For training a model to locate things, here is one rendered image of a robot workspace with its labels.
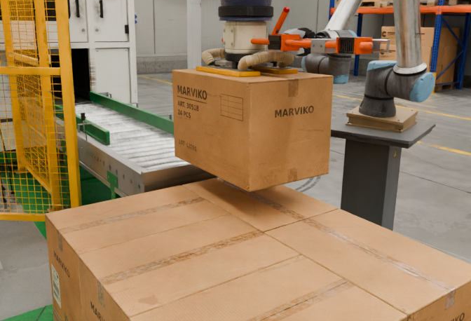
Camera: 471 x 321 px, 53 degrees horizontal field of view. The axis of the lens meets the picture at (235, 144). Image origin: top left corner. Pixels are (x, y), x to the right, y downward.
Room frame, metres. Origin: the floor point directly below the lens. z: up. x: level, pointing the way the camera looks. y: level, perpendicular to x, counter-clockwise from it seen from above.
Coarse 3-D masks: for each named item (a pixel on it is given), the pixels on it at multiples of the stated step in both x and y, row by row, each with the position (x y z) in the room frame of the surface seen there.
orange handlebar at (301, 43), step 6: (252, 42) 1.90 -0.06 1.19; (258, 42) 1.87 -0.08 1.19; (264, 42) 1.84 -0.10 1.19; (288, 42) 1.72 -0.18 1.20; (294, 42) 1.69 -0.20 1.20; (300, 42) 1.67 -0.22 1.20; (306, 42) 1.64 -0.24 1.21; (330, 42) 1.55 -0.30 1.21; (366, 42) 1.45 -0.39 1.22; (360, 48) 1.45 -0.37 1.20; (366, 48) 1.45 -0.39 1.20
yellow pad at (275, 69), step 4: (276, 64) 1.98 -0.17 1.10; (252, 68) 2.03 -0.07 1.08; (256, 68) 2.01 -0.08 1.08; (260, 68) 1.98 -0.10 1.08; (264, 68) 1.96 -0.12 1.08; (268, 68) 1.96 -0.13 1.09; (272, 68) 1.94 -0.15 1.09; (276, 68) 1.92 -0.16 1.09; (280, 68) 1.91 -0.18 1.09; (284, 68) 1.92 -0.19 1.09; (288, 68) 1.94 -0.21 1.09; (264, 72) 1.96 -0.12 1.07; (268, 72) 1.93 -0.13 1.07; (272, 72) 1.92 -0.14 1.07; (276, 72) 1.89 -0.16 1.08; (280, 72) 1.88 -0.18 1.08; (284, 72) 1.89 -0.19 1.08; (288, 72) 1.90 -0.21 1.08; (292, 72) 1.92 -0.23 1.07; (296, 72) 1.93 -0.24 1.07
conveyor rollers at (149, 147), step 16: (80, 112) 3.69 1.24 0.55; (96, 112) 3.75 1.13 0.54; (112, 112) 3.74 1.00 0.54; (112, 128) 3.18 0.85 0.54; (128, 128) 3.16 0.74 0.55; (144, 128) 3.22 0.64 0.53; (112, 144) 2.72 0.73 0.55; (128, 144) 2.77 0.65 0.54; (144, 144) 2.74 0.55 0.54; (160, 144) 2.79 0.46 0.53; (144, 160) 2.44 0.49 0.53; (160, 160) 2.40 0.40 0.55; (176, 160) 2.45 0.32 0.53
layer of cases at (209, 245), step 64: (192, 192) 1.94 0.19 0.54; (256, 192) 1.95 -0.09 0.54; (64, 256) 1.49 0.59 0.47; (128, 256) 1.36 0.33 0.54; (192, 256) 1.36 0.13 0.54; (256, 256) 1.37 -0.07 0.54; (320, 256) 1.38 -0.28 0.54; (384, 256) 1.38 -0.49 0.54; (448, 256) 1.39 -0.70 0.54; (64, 320) 1.55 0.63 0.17; (128, 320) 1.04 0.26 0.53; (192, 320) 1.03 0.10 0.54; (256, 320) 1.03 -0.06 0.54; (320, 320) 1.04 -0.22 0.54; (384, 320) 1.04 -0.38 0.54; (448, 320) 1.19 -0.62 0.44
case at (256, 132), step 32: (192, 96) 1.96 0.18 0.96; (224, 96) 1.75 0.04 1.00; (256, 96) 1.63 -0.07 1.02; (288, 96) 1.71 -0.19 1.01; (320, 96) 1.80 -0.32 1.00; (192, 128) 1.96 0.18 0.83; (224, 128) 1.75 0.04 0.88; (256, 128) 1.63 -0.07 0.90; (288, 128) 1.71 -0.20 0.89; (320, 128) 1.80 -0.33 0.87; (192, 160) 1.96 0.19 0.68; (224, 160) 1.75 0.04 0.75; (256, 160) 1.63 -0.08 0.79; (288, 160) 1.71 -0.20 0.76; (320, 160) 1.81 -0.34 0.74
